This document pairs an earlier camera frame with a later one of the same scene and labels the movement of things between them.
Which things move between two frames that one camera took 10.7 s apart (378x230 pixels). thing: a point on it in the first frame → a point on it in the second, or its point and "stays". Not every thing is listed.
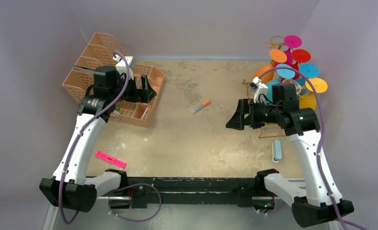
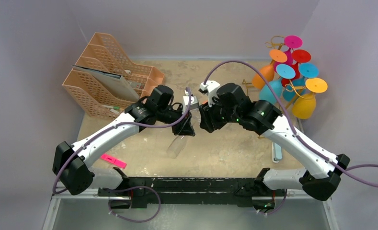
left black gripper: [143, 95] → [184, 127]
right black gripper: [245, 112] → [206, 117]
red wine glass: [300, 55] stays
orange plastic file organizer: [104, 51] stays
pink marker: [106, 157] stays
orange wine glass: [276, 55] stays
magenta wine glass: [291, 41] stays
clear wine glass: [290, 81] → [177, 146]
